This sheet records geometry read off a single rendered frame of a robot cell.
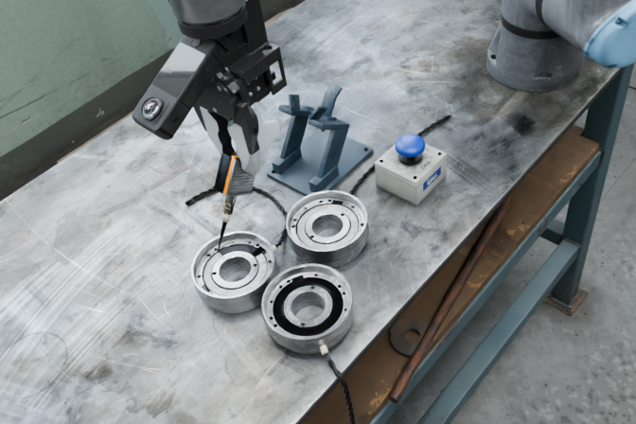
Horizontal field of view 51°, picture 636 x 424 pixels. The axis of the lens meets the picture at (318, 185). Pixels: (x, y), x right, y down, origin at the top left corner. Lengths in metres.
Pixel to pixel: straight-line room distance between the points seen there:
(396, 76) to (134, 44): 1.59
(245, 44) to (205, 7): 0.09
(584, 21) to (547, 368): 0.99
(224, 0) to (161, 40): 2.00
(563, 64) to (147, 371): 0.74
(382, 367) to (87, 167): 0.55
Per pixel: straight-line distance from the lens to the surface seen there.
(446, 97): 1.08
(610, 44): 0.92
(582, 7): 0.92
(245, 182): 0.81
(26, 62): 2.39
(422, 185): 0.89
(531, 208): 1.26
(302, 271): 0.81
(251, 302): 0.80
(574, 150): 1.39
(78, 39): 2.46
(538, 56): 1.08
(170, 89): 0.69
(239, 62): 0.72
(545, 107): 1.07
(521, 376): 1.69
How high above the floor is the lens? 1.46
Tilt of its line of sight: 44 degrees down
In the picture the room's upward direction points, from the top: 10 degrees counter-clockwise
